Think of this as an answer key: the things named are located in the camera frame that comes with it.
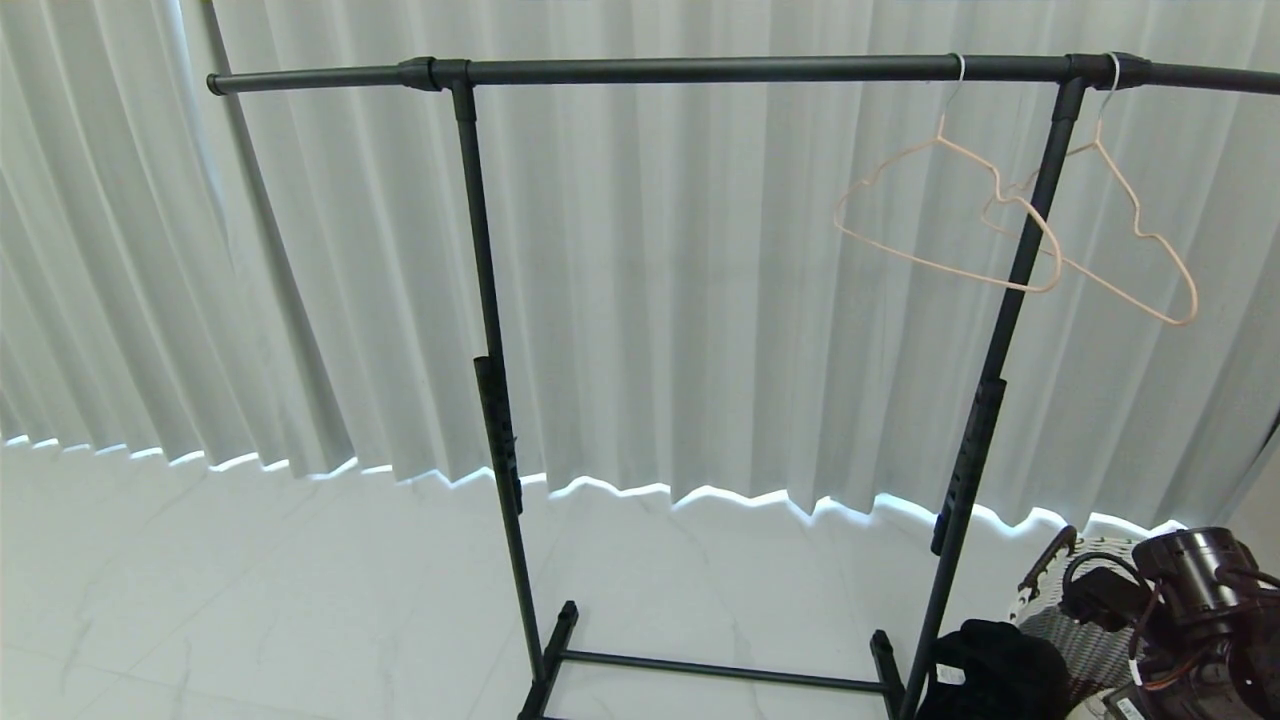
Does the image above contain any pink clothes hanger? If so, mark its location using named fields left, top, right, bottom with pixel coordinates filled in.
left=833, top=55, right=1063, bottom=294
left=980, top=52, right=1199, bottom=327

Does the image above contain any black clothes rack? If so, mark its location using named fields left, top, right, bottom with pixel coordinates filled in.
left=205, top=50, right=1280, bottom=720

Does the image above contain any white laundry basket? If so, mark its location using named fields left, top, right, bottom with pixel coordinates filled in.
left=1015, top=525, right=1151, bottom=720

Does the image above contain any white curtain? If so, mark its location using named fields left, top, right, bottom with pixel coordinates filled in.
left=0, top=0, right=1280, bottom=536

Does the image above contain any black garment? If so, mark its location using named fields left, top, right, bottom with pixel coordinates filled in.
left=915, top=618, right=1073, bottom=720

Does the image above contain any black cable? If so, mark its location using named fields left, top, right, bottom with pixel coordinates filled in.
left=1063, top=551, right=1143, bottom=583

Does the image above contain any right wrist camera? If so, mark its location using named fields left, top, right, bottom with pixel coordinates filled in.
left=1060, top=565, right=1153, bottom=633

